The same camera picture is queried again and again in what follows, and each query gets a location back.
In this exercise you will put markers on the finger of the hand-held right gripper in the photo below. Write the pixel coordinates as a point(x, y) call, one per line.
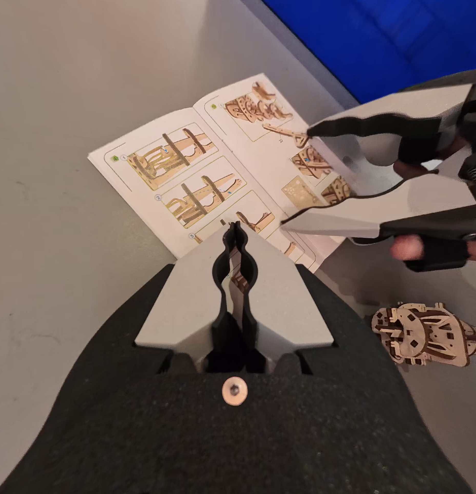
point(396, 104)
point(415, 204)

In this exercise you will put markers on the person's right hand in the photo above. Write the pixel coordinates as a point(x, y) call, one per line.
point(406, 247)

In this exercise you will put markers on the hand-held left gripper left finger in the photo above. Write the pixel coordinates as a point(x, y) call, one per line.
point(176, 308)

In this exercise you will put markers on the open instruction booklet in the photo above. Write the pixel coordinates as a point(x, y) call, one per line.
point(222, 154)

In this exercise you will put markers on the blue plastic bin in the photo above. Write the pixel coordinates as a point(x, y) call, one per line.
point(377, 38)

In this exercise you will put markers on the wooden model assembly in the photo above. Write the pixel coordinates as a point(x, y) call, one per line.
point(419, 335)

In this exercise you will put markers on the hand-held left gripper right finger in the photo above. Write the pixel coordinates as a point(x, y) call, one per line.
point(284, 308)

